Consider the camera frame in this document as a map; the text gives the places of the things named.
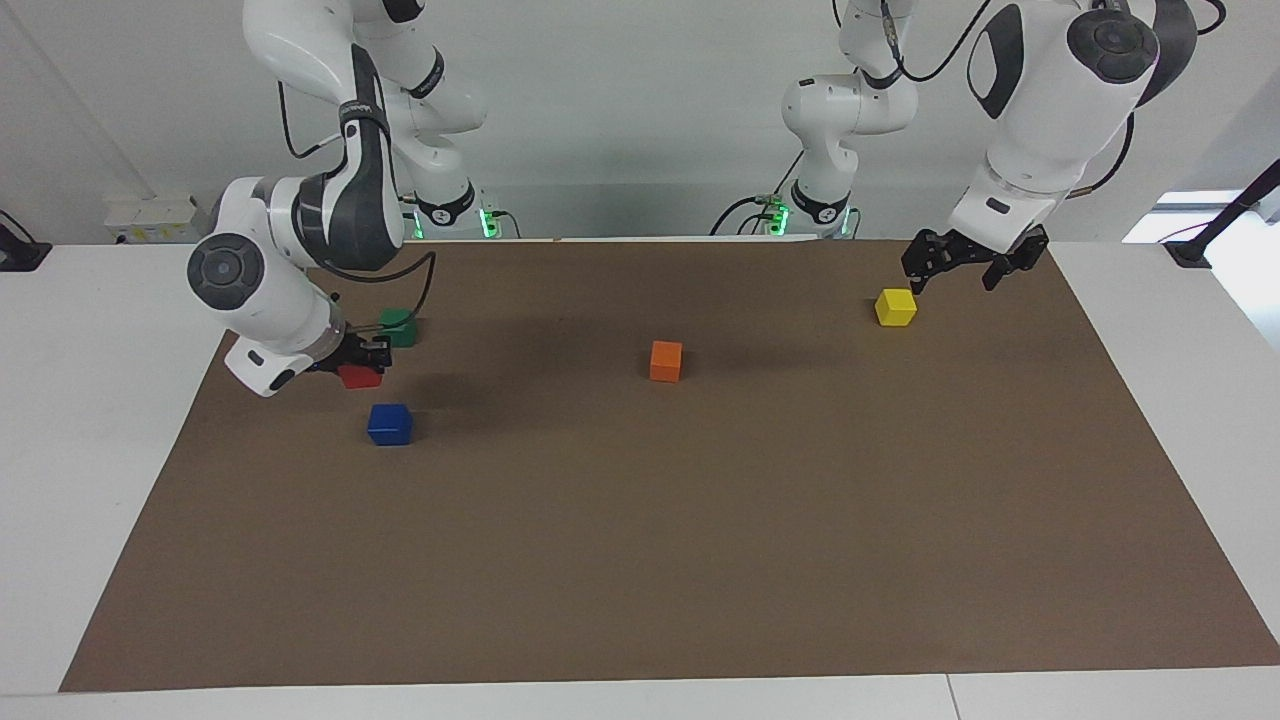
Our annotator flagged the yellow wooden block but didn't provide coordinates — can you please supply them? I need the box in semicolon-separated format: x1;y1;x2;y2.
874;287;919;329

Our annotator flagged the blue wooden block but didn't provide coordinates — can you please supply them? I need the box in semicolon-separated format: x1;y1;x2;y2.
366;402;415;447

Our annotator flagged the brown paper mat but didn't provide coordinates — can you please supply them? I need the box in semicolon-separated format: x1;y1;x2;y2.
58;237;1280;694

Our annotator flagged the black table clamp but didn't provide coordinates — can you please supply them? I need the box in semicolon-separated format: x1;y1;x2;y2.
0;209;54;274

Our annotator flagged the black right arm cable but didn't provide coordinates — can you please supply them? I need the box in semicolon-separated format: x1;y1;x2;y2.
320;249;438;319

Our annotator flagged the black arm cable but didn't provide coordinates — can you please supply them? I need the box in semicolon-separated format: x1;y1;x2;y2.
1063;108;1138;202
320;249;438;319

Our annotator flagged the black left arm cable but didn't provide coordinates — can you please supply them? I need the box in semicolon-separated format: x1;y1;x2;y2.
1063;108;1138;202

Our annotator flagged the black camera stand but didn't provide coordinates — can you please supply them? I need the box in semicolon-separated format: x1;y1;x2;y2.
1163;158;1280;268

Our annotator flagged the white wall power box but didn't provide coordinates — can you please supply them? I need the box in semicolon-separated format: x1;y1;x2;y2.
103;194;203;246

